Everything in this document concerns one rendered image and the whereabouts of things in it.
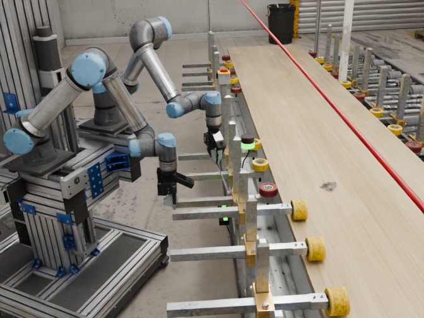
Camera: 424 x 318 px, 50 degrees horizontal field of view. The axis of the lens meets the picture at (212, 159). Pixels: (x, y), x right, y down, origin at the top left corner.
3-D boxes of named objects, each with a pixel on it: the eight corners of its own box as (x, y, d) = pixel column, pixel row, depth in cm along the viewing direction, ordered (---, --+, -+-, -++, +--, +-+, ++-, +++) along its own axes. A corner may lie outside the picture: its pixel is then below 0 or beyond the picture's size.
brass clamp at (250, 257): (245, 267, 150) (245, 254, 148) (241, 242, 162) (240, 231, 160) (264, 265, 150) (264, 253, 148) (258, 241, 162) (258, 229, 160)
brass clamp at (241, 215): (238, 224, 172) (237, 213, 170) (234, 206, 184) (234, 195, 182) (253, 223, 173) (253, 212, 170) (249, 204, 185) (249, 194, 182)
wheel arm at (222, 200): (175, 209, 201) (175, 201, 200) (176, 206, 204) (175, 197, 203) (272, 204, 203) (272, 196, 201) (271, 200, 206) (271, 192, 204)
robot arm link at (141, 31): (126, 18, 199) (182, 113, 200) (144, 14, 207) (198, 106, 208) (114, 33, 208) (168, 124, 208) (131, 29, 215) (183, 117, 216)
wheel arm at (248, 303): (167, 318, 129) (166, 309, 128) (167, 310, 132) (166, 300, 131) (339, 308, 131) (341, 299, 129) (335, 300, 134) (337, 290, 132)
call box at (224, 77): (218, 86, 258) (217, 72, 255) (217, 82, 265) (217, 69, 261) (230, 86, 258) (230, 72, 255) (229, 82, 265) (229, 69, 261)
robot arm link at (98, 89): (89, 105, 239) (85, 79, 233) (108, 98, 248) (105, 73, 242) (104, 108, 232) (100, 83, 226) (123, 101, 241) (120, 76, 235)
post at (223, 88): (222, 154, 279) (220, 84, 259) (221, 151, 283) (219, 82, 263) (229, 154, 279) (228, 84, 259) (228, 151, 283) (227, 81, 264)
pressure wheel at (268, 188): (260, 212, 201) (260, 190, 196) (257, 203, 209) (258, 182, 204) (277, 212, 202) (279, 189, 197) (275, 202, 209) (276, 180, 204)
